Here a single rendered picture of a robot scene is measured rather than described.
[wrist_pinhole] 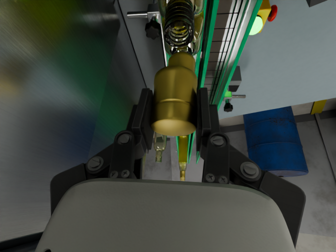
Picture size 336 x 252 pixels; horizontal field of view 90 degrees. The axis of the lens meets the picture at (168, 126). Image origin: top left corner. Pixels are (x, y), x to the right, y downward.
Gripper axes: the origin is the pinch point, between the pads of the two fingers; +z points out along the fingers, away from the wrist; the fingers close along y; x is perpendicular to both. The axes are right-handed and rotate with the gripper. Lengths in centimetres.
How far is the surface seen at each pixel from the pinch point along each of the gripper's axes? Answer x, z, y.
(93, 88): -4.6, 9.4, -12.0
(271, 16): -11, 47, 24
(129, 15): -2.1, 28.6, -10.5
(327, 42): -23, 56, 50
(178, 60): -1.6, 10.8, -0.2
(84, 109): -5.0, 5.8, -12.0
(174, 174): -288, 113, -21
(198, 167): -263, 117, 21
